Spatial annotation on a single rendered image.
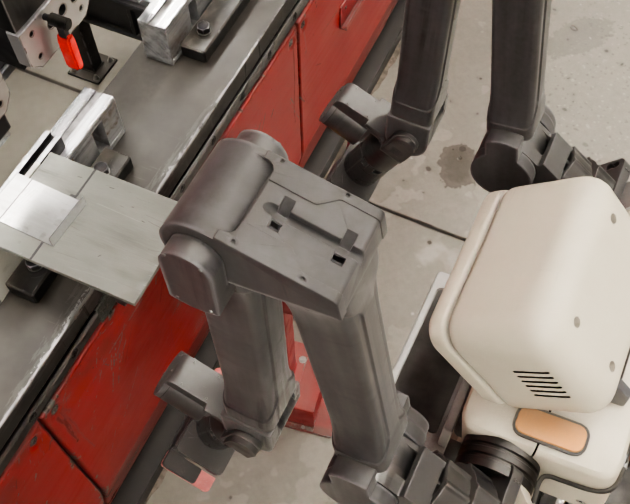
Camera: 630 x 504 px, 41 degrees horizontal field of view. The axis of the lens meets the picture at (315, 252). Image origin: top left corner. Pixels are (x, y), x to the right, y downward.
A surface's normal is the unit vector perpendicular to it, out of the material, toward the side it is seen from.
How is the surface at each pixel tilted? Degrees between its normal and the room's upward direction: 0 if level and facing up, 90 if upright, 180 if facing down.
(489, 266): 42
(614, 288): 48
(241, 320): 90
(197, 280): 90
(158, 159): 0
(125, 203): 0
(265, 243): 13
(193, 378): 22
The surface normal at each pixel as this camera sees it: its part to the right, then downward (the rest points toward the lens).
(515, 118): -0.40, 0.65
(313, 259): 0.19, -0.42
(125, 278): -0.01, -0.51
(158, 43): -0.42, 0.78
